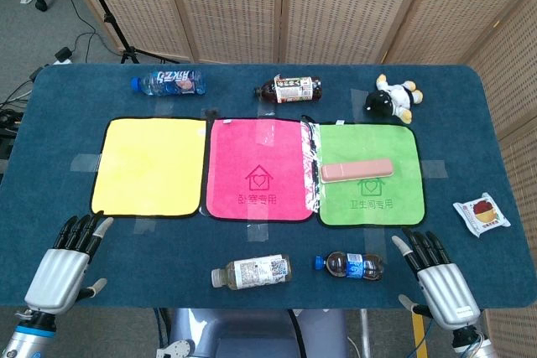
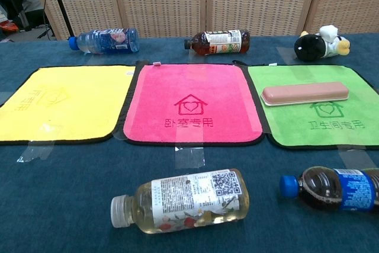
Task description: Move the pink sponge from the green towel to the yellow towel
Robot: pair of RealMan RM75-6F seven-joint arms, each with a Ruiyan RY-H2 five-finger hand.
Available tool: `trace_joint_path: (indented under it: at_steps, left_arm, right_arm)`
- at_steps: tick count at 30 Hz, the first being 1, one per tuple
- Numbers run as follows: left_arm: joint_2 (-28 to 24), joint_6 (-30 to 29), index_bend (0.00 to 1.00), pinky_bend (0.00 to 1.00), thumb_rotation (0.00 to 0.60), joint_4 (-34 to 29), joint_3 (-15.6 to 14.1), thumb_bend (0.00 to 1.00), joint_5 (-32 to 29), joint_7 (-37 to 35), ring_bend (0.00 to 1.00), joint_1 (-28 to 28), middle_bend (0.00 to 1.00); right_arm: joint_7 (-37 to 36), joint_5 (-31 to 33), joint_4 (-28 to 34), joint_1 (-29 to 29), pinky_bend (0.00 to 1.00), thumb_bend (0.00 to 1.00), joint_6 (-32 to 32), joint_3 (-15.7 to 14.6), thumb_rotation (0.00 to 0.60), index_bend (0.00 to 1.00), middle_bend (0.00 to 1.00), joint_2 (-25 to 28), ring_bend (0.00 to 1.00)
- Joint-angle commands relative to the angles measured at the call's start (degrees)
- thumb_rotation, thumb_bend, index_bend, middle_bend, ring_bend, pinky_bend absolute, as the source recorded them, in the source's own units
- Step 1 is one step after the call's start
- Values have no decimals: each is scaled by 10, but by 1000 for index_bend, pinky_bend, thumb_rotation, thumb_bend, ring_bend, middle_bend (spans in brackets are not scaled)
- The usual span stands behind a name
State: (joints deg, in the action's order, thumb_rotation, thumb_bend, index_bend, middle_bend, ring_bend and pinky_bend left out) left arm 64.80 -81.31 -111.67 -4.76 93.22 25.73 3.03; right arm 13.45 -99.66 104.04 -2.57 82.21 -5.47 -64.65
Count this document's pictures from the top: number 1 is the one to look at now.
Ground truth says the white snack packet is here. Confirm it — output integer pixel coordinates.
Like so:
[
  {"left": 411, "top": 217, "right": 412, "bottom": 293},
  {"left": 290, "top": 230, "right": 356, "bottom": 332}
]
[{"left": 452, "top": 192, "right": 512, "bottom": 239}]

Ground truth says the black white plush toy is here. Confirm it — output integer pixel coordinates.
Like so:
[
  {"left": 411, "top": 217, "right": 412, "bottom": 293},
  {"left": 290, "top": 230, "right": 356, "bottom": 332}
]
[{"left": 362, "top": 73, "right": 425, "bottom": 124}]

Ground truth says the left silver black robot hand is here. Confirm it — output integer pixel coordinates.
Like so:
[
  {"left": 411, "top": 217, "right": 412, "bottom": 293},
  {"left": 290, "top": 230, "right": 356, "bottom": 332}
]
[{"left": 23, "top": 211, "right": 115, "bottom": 315}]

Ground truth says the green microfibre cloth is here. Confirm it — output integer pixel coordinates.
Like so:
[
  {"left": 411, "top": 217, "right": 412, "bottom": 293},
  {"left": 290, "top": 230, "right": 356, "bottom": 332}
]
[{"left": 313, "top": 122, "right": 426, "bottom": 229}]

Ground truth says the black tripod stand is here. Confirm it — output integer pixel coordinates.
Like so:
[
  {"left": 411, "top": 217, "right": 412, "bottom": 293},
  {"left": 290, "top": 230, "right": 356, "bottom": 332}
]
[{"left": 74, "top": 0, "right": 181, "bottom": 65}]

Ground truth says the pale yellow drink bottle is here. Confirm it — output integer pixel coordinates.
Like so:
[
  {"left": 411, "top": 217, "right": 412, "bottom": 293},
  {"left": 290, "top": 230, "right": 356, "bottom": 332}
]
[{"left": 211, "top": 253, "right": 294, "bottom": 291}]

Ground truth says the brown tea bottle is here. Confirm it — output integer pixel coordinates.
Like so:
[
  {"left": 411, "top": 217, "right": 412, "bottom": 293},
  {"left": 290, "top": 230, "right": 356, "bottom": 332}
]
[{"left": 253, "top": 75, "right": 323, "bottom": 105}]

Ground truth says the black floor cable bundle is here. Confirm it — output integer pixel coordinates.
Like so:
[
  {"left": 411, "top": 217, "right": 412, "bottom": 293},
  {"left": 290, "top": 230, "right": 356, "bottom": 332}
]
[{"left": 0, "top": 65, "right": 43, "bottom": 158}]

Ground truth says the woven folding screen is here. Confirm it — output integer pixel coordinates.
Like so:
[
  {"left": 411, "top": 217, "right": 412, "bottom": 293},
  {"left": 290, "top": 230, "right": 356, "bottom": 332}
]
[{"left": 62, "top": 0, "right": 537, "bottom": 358}]

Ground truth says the cola bottle blue label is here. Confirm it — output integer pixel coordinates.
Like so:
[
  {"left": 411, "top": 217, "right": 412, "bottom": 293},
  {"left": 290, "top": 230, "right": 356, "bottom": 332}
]
[{"left": 313, "top": 251, "right": 385, "bottom": 283}]

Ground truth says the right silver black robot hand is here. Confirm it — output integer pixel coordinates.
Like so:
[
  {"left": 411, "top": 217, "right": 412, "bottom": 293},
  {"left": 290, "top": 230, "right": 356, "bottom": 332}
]
[{"left": 391, "top": 230, "right": 482, "bottom": 330}]

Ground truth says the crinkled clear plastic strip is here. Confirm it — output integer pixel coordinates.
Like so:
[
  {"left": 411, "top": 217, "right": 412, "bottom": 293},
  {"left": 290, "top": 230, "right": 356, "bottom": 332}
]
[{"left": 300, "top": 114, "right": 322, "bottom": 213}]

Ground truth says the pink microfibre cloth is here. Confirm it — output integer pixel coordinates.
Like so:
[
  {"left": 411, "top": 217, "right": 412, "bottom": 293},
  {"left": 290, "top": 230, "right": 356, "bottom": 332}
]
[{"left": 200, "top": 117, "right": 316, "bottom": 223}]

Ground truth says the pink rectangular bar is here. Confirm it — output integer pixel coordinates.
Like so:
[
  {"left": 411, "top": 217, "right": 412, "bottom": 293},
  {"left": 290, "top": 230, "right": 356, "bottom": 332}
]
[{"left": 320, "top": 158, "right": 395, "bottom": 184}]

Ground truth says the grey robot torso base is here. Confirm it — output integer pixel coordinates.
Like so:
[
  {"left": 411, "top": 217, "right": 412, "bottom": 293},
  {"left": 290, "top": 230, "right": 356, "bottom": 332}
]
[{"left": 154, "top": 308, "right": 352, "bottom": 358}]

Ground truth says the yellow microfibre cloth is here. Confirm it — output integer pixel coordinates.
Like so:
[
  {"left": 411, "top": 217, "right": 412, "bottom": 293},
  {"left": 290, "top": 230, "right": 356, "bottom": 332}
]
[{"left": 90, "top": 117, "right": 207, "bottom": 219}]

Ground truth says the dark blue table cover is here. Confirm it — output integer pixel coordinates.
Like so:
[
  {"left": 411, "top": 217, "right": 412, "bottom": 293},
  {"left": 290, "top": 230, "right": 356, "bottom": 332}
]
[{"left": 0, "top": 63, "right": 537, "bottom": 309}]

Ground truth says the clear bottle blue label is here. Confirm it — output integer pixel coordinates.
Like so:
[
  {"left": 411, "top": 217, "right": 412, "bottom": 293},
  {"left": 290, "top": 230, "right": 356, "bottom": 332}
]
[{"left": 130, "top": 69, "right": 207, "bottom": 97}]

